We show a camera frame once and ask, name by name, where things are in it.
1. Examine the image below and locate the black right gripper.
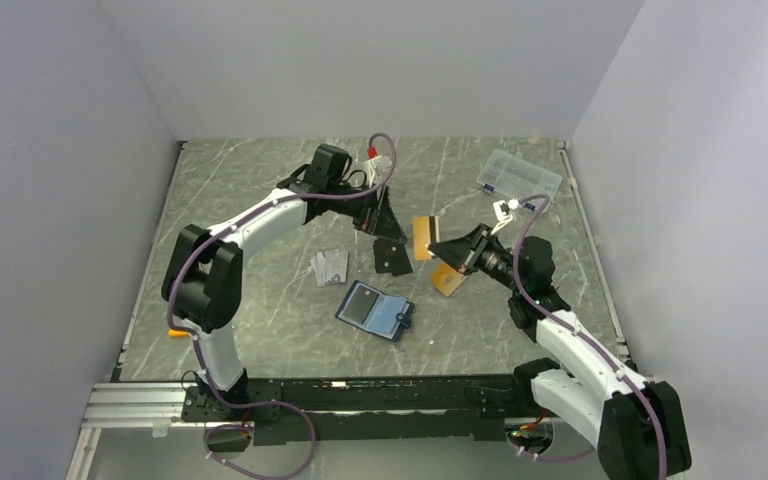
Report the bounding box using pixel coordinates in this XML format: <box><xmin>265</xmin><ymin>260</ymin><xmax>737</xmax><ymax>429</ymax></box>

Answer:
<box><xmin>429</xmin><ymin>223</ymin><xmax>526</xmax><ymax>294</ymax></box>

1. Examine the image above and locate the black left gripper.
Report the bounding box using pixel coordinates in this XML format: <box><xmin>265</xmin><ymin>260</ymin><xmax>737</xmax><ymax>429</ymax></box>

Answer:
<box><xmin>328</xmin><ymin>182</ymin><xmax>408</xmax><ymax>244</ymax></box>

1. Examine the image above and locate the gold magnetic stripe card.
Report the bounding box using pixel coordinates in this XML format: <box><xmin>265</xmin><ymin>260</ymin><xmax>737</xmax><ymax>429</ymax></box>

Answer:
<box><xmin>412</xmin><ymin>215</ymin><xmax>439</xmax><ymax>261</ymax></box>

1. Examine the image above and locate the blue leather card holder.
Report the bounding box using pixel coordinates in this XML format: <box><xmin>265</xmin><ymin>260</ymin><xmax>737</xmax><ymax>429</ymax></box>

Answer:
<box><xmin>335</xmin><ymin>280</ymin><xmax>415</xmax><ymax>343</ymax></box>

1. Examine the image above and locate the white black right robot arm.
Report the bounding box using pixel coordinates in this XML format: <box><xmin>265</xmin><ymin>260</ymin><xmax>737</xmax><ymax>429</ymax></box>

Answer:
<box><xmin>429</xmin><ymin>224</ymin><xmax>692</xmax><ymax>479</ymax></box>

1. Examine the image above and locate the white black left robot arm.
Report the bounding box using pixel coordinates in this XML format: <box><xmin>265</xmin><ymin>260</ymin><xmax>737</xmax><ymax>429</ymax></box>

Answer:
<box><xmin>161</xmin><ymin>144</ymin><xmax>404</xmax><ymax>420</ymax></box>

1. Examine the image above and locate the black VIP card stack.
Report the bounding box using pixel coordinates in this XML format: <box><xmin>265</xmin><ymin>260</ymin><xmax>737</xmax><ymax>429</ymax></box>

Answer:
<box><xmin>373</xmin><ymin>238</ymin><xmax>413</xmax><ymax>277</ymax></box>

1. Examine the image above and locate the clear plastic organizer box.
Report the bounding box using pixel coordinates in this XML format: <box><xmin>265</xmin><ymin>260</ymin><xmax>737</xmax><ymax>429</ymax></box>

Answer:
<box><xmin>476</xmin><ymin>148</ymin><xmax>562</xmax><ymax>200</ymax></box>

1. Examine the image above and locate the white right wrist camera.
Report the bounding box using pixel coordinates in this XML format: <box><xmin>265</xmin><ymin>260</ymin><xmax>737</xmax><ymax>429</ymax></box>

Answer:
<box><xmin>491</xmin><ymin>199</ymin><xmax>520</xmax><ymax>235</ymax></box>

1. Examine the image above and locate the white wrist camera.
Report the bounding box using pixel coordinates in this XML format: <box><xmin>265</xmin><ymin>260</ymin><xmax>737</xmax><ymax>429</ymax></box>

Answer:
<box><xmin>491</xmin><ymin>199</ymin><xmax>520</xmax><ymax>235</ymax></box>
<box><xmin>361</xmin><ymin>147</ymin><xmax>392</xmax><ymax>187</ymax></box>

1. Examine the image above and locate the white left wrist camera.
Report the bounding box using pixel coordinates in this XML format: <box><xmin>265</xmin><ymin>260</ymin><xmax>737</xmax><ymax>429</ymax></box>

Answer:
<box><xmin>361</xmin><ymin>147</ymin><xmax>392</xmax><ymax>187</ymax></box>

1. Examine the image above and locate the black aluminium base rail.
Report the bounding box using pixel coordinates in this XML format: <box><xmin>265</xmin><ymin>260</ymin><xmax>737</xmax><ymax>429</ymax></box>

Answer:
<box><xmin>82</xmin><ymin>374</ymin><xmax>566</xmax><ymax>446</ymax></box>

